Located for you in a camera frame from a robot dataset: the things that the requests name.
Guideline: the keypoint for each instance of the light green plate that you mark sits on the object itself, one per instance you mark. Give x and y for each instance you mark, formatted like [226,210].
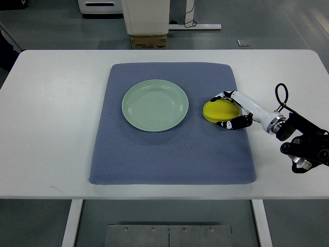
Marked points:
[155,105]

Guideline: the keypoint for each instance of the yellow starfruit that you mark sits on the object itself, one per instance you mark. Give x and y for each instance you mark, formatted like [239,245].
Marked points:
[220,110]

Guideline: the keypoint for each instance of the grey floor outlet plate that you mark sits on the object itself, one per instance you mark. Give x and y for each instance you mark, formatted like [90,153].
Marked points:
[244,42]

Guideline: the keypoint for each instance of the brown cardboard box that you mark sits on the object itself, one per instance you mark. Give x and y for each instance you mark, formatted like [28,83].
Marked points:
[153,42]

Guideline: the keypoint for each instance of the dark object at left edge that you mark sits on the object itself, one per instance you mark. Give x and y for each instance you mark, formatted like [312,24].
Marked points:
[8,55]

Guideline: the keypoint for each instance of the left white table leg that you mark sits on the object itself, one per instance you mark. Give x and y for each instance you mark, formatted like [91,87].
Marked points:
[72,223]

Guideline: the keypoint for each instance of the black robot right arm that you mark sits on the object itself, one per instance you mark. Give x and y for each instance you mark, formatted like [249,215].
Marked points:
[304,143]

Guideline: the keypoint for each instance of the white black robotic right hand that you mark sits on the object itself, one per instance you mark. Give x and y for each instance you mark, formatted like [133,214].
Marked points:
[254,109]

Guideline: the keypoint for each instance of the white desk leg base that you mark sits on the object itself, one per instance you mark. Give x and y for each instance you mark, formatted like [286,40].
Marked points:
[189,22]

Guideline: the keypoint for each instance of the white appliance with black slot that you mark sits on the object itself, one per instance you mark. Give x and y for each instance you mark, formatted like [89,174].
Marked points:
[100,7]

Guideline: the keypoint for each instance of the white table leg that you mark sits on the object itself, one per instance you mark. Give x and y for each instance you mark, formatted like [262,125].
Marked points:
[72,223]
[261,223]

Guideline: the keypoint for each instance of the right white table leg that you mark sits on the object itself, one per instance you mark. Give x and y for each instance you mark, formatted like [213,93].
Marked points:
[261,223]

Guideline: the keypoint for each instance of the blue textured mat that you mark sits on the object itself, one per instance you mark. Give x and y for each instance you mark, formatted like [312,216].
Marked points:
[195,152]

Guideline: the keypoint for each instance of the white bin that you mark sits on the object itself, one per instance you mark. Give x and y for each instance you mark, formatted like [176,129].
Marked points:
[146,17]

